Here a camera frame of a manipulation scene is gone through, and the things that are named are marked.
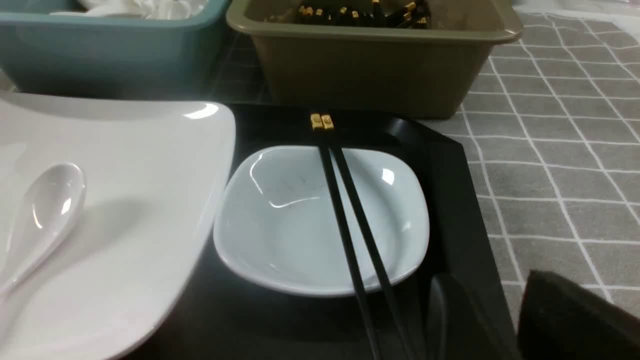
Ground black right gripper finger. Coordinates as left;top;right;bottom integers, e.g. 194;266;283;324
518;270;640;360

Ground small white square dish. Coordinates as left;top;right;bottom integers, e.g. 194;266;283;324
212;145;430;297

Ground large white square plate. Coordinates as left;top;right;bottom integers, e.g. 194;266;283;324
1;91;236;360

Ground white ceramic soup spoon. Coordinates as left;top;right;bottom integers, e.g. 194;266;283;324
0;162;87;298

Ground pile of black chopsticks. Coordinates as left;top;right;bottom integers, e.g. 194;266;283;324
285;0;432;30

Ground brown plastic bin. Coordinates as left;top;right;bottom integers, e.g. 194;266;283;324
226;0;524;119

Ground pile of white spoons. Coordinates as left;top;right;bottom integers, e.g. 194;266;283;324
50;0;209;20

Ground teal plastic bin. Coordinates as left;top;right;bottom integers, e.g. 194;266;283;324
0;0;229;100

